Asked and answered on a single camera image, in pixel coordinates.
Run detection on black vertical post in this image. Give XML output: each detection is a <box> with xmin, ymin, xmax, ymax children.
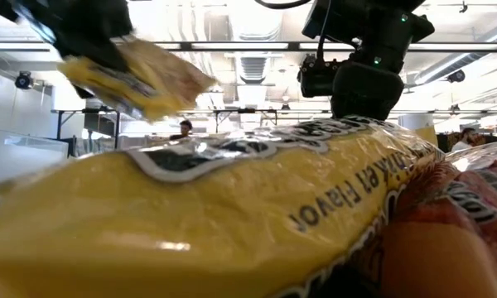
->
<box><xmin>113</xmin><ymin>110</ymin><xmax>121</xmax><ymax>149</ymax></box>

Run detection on person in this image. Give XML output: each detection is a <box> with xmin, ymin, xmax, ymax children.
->
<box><xmin>169</xmin><ymin>119</ymin><xmax>195</xmax><ymax>142</ymax></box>
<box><xmin>451</xmin><ymin>127</ymin><xmax>484</xmax><ymax>152</ymax></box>

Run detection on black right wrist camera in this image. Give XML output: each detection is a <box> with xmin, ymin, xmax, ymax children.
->
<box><xmin>297</xmin><ymin>53</ymin><xmax>345</xmax><ymax>99</ymax></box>

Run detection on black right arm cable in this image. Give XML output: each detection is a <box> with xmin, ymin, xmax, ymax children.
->
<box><xmin>254</xmin><ymin>0</ymin><xmax>312</xmax><ymax>10</ymax></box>

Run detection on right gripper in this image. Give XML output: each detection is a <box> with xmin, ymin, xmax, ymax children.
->
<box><xmin>302</xmin><ymin>0</ymin><xmax>436</xmax><ymax>121</ymax></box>

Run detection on silver ventilation duct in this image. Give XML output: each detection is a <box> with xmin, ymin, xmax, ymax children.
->
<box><xmin>227</xmin><ymin>0</ymin><xmax>285</xmax><ymax>84</ymax></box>

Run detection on clear plastic bin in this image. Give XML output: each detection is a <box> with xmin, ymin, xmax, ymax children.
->
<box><xmin>0</xmin><ymin>126</ymin><xmax>70</xmax><ymax>187</ymax></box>

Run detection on distant black metal frame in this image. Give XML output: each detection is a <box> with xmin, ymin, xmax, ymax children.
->
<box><xmin>213</xmin><ymin>107</ymin><xmax>279</xmax><ymax>134</ymax></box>

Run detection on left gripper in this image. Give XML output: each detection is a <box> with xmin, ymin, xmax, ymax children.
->
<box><xmin>0</xmin><ymin>0</ymin><xmax>133</xmax><ymax>100</ymax></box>

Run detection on black ceiling spot lamp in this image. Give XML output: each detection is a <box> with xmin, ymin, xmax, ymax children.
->
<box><xmin>15</xmin><ymin>70</ymin><xmax>34</xmax><ymax>91</ymax></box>
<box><xmin>446</xmin><ymin>69</ymin><xmax>466</xmax><ymax>84</ymax></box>

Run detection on yellow Maruchan noodle pack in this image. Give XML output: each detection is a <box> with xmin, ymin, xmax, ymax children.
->
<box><xmin>57</xmin><ymin>36</ymin><xmax>219</xmax><ymax>123</ymax></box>
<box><xmin>0</xmin><ymin>117</ymin><xmax>446</xmax><ymax>298</ymax></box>

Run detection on black overhead light bar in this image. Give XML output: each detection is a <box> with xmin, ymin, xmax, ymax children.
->
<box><xmin>0</xmin><ymin>40</ymin><xmax>497</xmax><ymax>54</ymax></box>

